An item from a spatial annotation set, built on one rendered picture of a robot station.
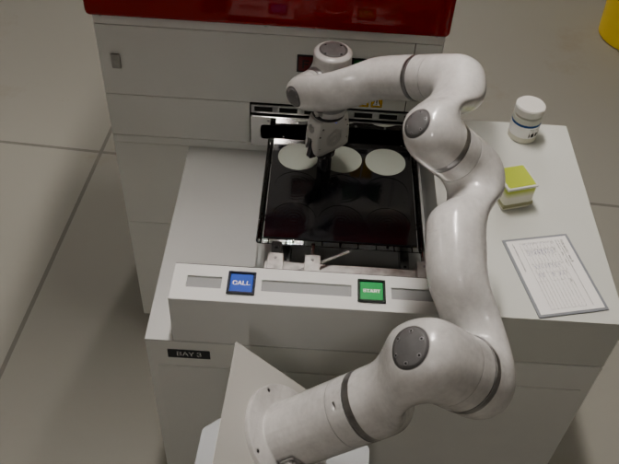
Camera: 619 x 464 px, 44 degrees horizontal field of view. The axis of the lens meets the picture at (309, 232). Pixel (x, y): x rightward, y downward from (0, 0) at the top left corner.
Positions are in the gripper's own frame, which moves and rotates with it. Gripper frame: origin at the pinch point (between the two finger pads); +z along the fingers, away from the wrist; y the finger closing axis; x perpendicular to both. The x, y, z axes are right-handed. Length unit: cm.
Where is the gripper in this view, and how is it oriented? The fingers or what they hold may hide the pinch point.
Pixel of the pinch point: (323, 161)
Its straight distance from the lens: 187.3
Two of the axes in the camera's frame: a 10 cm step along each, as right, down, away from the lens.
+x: -6.3, -5.8, 5.2
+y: 7.8, -4.3, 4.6
